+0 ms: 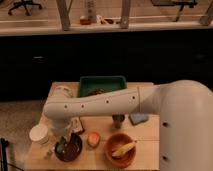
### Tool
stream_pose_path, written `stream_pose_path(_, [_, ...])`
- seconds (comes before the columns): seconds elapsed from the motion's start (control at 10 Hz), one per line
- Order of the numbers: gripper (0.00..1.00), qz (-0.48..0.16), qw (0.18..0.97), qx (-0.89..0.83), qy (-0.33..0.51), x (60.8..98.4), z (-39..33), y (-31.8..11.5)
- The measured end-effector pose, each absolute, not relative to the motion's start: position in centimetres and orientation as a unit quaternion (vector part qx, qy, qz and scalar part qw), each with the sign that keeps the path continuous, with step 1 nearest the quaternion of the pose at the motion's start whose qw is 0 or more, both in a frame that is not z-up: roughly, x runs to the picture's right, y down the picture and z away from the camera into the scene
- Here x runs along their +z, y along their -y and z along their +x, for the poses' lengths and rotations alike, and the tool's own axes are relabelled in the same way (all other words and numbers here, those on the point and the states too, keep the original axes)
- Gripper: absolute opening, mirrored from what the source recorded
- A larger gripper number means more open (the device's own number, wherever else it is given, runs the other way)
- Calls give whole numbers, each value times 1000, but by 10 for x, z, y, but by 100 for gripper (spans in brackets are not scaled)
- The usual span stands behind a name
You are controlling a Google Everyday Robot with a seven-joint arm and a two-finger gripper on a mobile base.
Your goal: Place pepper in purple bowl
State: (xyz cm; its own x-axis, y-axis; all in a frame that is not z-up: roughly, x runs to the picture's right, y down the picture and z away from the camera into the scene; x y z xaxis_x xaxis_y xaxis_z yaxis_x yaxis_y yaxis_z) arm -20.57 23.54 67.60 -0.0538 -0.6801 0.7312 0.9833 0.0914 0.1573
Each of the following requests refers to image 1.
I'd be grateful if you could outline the black tripod stand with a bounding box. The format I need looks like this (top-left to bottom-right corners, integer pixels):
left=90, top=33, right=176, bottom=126
left=0, top=138, right=9, bottom=171

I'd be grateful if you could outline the green pepper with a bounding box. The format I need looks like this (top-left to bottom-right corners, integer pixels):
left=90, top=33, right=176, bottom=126
left=56, top=137, right=67, bottom=153

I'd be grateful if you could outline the blue sponge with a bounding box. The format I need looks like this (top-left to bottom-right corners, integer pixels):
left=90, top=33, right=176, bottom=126
left=129, top=113, right=149, bottom=125

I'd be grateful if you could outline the orange bowl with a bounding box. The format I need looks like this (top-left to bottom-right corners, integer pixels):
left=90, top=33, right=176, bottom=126
left=104, top=133, right=136, bottom=169

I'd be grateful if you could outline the dark purple bowl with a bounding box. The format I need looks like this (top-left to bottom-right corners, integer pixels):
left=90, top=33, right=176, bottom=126
left=54, top=133, right=83, bottom=162

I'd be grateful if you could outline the yellow corn cob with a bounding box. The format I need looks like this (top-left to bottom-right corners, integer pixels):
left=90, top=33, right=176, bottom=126
left=112, top=141, right=136, bottom=158

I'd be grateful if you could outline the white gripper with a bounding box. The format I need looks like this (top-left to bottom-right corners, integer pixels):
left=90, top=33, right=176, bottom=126
left=51, top=119, right=78, bottom=139

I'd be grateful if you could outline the white cup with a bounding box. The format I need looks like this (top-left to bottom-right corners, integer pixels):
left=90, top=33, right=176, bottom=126
left=29, top=124, right=49, bottom=144

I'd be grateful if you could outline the red object on shelf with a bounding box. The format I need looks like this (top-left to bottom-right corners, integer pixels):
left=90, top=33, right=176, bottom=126
left=79, top=16, right=92, bottom=25

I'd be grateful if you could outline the orange round food item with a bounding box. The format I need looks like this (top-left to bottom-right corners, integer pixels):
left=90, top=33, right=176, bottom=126
left=87, top=132, right=101, bottom=148

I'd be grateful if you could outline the metal cup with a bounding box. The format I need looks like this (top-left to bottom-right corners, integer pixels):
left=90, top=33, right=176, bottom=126
left=112, top=115, right=125, bottom=129

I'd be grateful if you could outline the green plastic bin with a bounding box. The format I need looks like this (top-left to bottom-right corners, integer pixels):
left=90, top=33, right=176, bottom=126
left=78, top=76, right=127, bottom=97

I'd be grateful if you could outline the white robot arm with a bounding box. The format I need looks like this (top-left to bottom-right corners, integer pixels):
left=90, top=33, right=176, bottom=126
left=43, top=80, right=213, bottom=171

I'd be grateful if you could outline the brown packaged item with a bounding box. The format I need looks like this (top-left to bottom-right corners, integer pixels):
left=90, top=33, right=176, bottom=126
left=72, top=117, right=85, bottom=134

